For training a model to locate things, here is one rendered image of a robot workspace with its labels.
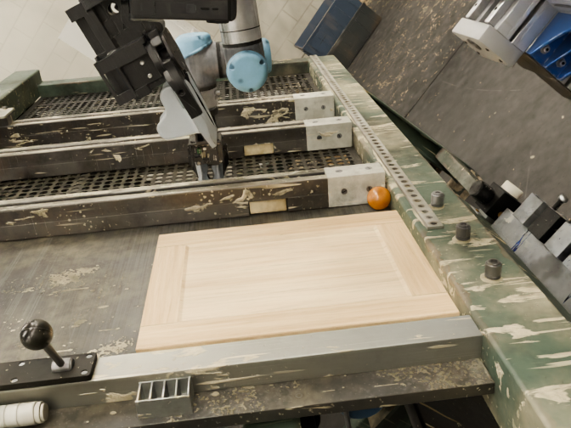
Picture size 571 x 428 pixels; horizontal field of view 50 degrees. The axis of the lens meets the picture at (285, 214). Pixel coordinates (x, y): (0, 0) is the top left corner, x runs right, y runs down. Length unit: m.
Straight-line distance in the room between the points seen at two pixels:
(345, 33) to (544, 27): 4.18
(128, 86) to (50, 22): 5.78
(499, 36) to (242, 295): 0.66
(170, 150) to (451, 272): 0.91
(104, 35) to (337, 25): 4.71
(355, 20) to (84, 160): 3.95
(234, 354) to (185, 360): 0.07
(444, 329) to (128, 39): 0.56
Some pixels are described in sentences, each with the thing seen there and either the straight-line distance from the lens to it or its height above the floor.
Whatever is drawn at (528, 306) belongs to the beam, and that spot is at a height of 0.85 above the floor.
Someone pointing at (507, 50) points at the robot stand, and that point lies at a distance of 1.24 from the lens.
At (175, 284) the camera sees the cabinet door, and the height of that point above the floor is 1.23.
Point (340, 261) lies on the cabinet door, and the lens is 1.10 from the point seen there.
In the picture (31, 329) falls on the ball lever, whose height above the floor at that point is 1.42.
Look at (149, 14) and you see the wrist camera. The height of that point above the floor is 1.49.
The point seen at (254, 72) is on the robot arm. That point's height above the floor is 1.29.
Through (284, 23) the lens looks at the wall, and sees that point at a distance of 6.35.
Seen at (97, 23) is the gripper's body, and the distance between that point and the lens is 0.72.
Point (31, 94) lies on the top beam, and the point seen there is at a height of 1.75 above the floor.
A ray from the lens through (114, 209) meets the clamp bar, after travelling 1.34.
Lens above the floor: 1.47
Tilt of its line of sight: 18 degrees down
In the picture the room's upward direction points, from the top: 58 degrees counter-clockwise
